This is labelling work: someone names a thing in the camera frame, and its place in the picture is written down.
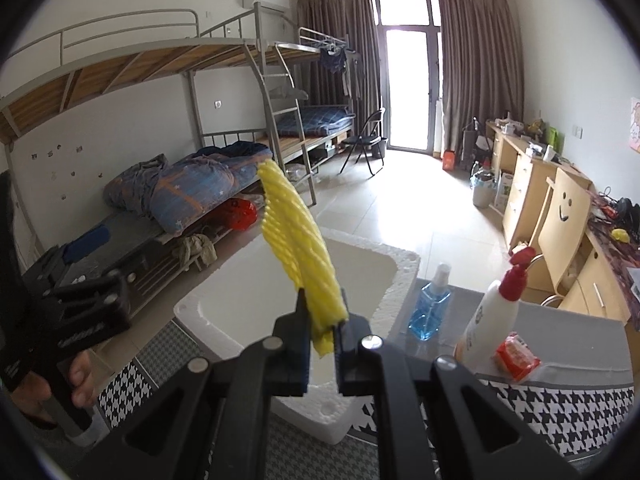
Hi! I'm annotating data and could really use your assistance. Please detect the black folding chair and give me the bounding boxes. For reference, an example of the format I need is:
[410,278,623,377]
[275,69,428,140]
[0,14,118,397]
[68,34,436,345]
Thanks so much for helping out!
[340,107,388,178]

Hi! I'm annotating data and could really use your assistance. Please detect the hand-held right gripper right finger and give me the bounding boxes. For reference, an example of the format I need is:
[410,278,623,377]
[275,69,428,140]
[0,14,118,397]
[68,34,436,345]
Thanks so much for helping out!
[334,312,586,480]

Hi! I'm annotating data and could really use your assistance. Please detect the white plastic bag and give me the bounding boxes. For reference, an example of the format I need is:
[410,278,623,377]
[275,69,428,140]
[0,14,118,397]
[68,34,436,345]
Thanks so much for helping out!
[472,169,498,209]

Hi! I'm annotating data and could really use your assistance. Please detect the person's left hand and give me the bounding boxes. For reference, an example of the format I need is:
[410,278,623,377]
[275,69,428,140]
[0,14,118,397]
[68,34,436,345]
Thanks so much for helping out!
[10,349,97,428]

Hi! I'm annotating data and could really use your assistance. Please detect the white carton box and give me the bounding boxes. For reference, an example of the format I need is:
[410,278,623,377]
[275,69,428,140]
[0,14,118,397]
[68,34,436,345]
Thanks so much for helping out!
[495,172,515,211]

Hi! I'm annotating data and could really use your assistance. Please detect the yellow foam net sleeve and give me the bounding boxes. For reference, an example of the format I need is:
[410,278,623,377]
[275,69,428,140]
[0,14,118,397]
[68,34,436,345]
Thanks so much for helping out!
[256,159,349,361]

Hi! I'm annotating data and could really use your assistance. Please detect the black headphones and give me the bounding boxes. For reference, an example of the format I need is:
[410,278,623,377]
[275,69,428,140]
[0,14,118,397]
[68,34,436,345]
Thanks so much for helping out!
[614,196,638,223]

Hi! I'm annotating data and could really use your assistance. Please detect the white foam box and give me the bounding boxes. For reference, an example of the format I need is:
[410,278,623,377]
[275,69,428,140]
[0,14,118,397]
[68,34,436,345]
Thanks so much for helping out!
[172,227,421,446]

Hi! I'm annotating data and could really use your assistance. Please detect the beige cloth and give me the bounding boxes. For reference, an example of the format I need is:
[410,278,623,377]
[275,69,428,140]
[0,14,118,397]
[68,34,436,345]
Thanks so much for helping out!
[177,232,218,270]

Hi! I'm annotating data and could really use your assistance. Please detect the blue liquid spray bottle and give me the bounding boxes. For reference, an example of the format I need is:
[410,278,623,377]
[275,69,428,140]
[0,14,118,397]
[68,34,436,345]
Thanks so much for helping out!
[407,262,453,342]

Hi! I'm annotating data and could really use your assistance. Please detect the blue checked mattress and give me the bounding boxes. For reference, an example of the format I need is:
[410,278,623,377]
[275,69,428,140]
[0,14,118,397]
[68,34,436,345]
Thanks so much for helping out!
[274,105,357,137]

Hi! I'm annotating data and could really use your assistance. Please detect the white lotion pump bottle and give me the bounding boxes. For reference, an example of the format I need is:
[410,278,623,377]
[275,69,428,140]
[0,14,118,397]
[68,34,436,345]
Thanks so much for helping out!
[454,246,537,376]

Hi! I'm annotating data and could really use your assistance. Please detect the wooden chair with smiley face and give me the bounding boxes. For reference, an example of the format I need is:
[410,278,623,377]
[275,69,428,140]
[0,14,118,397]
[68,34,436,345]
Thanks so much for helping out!
[507,167,593,306]

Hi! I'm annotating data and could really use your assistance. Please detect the large grey metal bunk bed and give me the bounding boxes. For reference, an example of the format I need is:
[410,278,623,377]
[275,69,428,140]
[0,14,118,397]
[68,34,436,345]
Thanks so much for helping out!
[0,8,321,321]

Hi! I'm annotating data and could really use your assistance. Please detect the glass balcony door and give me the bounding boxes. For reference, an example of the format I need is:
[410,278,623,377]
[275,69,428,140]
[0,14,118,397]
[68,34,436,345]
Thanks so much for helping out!
[372,0,443,153]

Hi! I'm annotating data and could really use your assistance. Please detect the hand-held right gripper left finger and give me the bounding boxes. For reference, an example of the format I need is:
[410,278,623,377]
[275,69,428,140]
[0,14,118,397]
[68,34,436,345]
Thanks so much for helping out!
[75,287,313,480]

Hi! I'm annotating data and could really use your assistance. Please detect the small grey metal bunk bed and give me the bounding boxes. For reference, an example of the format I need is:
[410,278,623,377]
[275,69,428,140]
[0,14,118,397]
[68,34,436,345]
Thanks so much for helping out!
[275,27,361,171]

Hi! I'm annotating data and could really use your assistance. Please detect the hanging dark clothes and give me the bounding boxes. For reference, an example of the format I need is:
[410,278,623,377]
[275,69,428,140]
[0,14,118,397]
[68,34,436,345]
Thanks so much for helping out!
[320,42,363,98]

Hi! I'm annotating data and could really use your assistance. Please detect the blue patterned quilt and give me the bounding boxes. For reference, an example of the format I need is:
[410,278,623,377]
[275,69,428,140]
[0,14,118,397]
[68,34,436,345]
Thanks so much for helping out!
[103,141,273,235]

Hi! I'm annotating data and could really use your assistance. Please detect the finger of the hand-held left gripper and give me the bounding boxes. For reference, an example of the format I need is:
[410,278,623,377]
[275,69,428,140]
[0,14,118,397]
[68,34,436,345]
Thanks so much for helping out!
[52,270,132,322]

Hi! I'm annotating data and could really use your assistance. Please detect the red snack packet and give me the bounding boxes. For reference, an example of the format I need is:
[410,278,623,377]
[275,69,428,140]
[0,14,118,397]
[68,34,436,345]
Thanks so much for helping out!
[492,332,542,385]

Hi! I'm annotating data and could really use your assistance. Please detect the red plastic bag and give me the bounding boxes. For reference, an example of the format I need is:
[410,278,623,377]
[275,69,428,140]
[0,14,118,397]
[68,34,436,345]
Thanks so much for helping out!
[210,197,258,232]

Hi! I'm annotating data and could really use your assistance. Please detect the long wooden desk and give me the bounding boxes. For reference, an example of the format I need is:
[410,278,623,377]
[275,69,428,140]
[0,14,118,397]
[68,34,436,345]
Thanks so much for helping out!
[485,120,640,333]

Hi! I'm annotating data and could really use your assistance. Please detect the blue folded cloth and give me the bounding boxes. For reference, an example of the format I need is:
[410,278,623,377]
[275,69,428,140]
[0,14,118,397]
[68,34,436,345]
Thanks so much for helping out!
[62,225,111,261]

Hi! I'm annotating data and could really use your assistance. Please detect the black bag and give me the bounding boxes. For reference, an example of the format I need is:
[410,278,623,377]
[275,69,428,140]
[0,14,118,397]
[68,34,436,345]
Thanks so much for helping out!
[462,117,493,161]

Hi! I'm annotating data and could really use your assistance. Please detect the brown curtain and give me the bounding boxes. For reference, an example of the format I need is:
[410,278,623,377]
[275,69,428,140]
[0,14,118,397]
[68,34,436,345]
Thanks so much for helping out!
[295,0,382,116]
[436,0,525,158]

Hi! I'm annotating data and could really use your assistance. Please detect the houndstooth tablecloth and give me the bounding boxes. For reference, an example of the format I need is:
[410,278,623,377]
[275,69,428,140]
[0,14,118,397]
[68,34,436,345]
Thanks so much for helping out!
[97,280,638,480]

